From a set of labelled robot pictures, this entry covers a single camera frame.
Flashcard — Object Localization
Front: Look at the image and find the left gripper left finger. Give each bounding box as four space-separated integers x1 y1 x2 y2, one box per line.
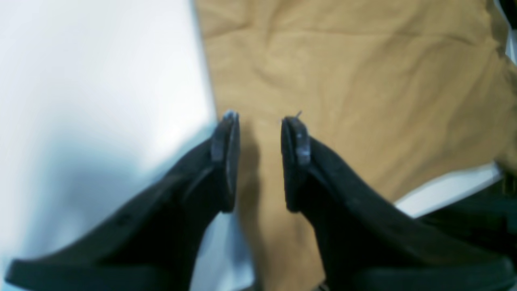
5 111 240 291

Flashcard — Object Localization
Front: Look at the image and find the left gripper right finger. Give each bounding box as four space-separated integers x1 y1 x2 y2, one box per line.
281 116 516 291

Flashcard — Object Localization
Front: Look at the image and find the brown t-shirt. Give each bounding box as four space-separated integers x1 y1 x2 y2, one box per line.
195 0 516 291

